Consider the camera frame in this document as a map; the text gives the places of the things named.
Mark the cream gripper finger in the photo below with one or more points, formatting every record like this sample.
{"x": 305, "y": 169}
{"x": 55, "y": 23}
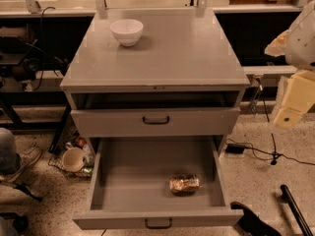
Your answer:
{"x": 278, "y": 46}
{"x": 295, "y": 96}

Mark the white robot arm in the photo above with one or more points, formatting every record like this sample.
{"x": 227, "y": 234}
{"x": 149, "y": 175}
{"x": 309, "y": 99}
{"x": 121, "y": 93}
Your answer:
{"x": 300, "y": 45}

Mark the grey drawer cabinet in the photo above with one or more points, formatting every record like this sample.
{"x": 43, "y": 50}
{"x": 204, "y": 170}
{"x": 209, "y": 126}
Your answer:
{"x": 182, "y": 61}

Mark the grey top drawer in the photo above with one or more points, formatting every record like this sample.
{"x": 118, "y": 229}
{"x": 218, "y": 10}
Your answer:
{"x": 128, "y": 123}

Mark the open grey middle drawer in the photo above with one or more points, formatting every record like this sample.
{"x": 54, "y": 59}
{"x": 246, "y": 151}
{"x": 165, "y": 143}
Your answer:
{"x": 131, "y": 183}

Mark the black power adapter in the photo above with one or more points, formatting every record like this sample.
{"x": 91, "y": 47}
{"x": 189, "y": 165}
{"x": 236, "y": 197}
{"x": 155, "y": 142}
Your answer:
{"x": 235, "y": 149}

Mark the black bar on floor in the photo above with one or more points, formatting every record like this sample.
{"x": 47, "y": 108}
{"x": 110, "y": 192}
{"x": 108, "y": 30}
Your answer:
{"x": 289, "y": 199}

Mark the black object on floor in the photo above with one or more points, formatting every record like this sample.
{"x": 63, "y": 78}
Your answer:
{"x": 252, "y": 224}

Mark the white ceramic bowl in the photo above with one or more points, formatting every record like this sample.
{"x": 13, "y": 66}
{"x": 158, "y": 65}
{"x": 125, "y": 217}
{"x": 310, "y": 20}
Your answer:
{"x": 127, "y": 32}

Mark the white cup in basket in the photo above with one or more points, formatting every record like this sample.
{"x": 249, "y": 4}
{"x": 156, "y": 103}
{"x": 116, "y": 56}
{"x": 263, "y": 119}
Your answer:
{"x": 73, "y": 159}

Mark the black machinery under bench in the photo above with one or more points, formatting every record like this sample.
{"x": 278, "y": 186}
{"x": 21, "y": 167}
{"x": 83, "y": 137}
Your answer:
{"x": 23, "y": 60}

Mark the grey shoe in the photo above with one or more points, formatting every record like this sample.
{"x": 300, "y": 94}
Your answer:
{"x": 27, "y": 159}

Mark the grey trouser leg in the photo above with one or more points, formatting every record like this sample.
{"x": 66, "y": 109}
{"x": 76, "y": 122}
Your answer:
{"x": 10, "y": 161}

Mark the black drawer handle top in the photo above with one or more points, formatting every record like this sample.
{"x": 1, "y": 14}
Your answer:
{"x": 156, "y": 121}

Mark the black drawer handle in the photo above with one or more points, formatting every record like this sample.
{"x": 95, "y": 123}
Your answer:
{"x": 156, "y": 224}
{"x": 156, "y": 121}

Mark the black drawer handle middle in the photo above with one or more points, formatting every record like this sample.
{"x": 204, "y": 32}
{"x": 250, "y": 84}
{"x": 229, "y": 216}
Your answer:
{"x": 156, "y": 224}

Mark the wire basket on floor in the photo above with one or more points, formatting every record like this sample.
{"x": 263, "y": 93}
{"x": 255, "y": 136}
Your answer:
{"x": 86, "y": 171}

